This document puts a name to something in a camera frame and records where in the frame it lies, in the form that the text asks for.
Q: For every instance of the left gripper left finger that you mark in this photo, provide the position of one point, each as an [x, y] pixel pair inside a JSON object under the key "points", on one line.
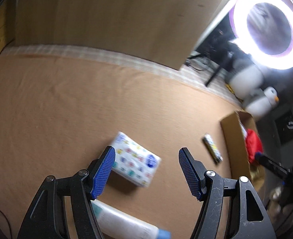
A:
{"points": [[46, 216]]}

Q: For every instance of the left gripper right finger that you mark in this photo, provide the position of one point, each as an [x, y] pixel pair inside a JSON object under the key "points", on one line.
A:
{"points": [[247, 216]]}

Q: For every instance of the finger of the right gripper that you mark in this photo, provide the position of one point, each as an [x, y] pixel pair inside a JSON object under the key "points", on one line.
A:
{"points": [[271, 165]]}

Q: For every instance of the red cloth pouch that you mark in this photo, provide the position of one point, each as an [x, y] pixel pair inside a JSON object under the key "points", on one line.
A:
{"points": [[253, 145]]}

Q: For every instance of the patterned tissue pack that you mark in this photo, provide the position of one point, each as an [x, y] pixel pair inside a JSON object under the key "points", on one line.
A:
{"points": [[134, 162]]}

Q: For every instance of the open cardboard box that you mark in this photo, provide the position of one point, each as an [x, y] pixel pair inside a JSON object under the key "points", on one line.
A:
{"points": [[232, 128]]}

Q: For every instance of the small white penguin plush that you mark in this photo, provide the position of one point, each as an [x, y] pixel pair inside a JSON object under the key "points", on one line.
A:
{"points": [[260, 102]]}

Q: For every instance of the white bottle blue cap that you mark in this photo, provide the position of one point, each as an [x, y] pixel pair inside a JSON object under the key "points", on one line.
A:
{"points": [[118, 224]]}

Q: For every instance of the blister pill pack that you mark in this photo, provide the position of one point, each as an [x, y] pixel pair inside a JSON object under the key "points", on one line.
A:
{"points": [[212, 148]]}

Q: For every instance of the large white penguin plush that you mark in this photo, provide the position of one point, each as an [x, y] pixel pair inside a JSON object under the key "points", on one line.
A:
{"points": [[244, 77]]}

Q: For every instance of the black tripod stand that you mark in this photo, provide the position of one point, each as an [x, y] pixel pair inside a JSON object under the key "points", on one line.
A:
{"points": [[223, 56]]}

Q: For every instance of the wooden wardrobe panel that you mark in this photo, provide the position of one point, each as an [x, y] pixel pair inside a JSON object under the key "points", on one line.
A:
{"points": [[161, 31]]}

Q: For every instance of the ring light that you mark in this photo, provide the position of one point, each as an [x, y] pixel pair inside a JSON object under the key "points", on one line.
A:
{"points": [[264, 30]]}

